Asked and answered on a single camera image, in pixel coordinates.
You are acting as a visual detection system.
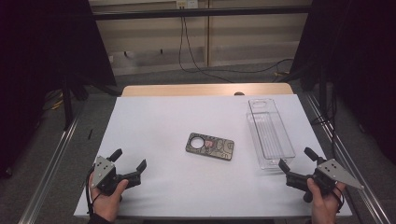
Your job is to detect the black metal stand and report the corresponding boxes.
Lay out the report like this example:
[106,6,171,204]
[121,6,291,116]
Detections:
[61,78,75,131]

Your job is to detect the black cable bundle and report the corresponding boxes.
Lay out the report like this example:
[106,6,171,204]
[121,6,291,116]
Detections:
[310,83,340,160]

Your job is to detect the white wall outlet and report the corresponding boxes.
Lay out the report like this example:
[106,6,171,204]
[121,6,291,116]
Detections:
[176,0,200,10]

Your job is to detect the black horizontal bar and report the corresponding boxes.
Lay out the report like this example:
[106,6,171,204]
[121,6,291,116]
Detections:
[92,5,312,21]

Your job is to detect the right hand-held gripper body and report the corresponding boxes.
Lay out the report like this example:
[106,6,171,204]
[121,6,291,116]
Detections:
[303,158,365,203]

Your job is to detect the person's left hand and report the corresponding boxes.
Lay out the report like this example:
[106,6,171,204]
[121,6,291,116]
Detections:
[88,172,130,223]

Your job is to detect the hand-held gripper cable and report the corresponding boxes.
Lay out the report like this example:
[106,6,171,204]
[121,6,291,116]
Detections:
[330,186,346,214]
[85,167,104,217]

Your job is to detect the black curtain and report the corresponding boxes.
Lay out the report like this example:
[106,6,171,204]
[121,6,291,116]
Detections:
[0,0,118,179]
[290,0,396,164]

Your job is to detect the aluminium rail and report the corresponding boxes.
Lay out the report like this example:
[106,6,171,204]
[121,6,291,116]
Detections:
[304,92,391,224]
[18,116,82,224]

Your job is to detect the clear plastic box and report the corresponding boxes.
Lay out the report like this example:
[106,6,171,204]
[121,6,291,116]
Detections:
[246,97,297,171]

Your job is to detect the wooden table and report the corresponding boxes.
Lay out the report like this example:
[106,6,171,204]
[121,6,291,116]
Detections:
[120,82,294,97]

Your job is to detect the patterned phone case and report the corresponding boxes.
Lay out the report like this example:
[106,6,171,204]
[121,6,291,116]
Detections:
[185,132,235,161]

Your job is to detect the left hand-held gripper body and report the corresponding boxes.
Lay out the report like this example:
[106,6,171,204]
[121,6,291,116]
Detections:
[92,155,126,197]

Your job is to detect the white table cover sheet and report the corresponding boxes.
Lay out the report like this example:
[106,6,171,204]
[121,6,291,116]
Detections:
[74,94,353,218]

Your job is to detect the yellow cable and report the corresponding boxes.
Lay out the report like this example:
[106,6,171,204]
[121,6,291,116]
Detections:
[43,89,64,111]

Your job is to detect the left hand-held gripper cable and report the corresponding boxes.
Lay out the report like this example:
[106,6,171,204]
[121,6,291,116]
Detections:
[85,167,104,217]

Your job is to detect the right hand-held gripper cable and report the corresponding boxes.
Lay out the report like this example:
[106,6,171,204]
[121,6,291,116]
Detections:
[330,186,346,214]

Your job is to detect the person's right hand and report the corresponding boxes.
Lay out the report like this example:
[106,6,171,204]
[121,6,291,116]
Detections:
[306,177,347,224]

